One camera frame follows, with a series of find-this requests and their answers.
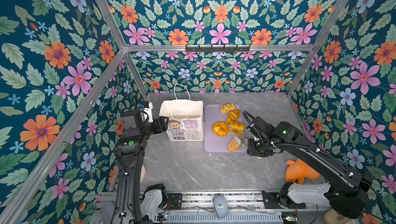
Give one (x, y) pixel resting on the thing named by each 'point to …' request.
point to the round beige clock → (143, 175)
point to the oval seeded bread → (233, 145)
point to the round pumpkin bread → (220, 128)
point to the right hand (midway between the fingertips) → (248, 151)
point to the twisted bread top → (225, 108)
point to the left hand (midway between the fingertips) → (163, 114)
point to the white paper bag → (185, 116)
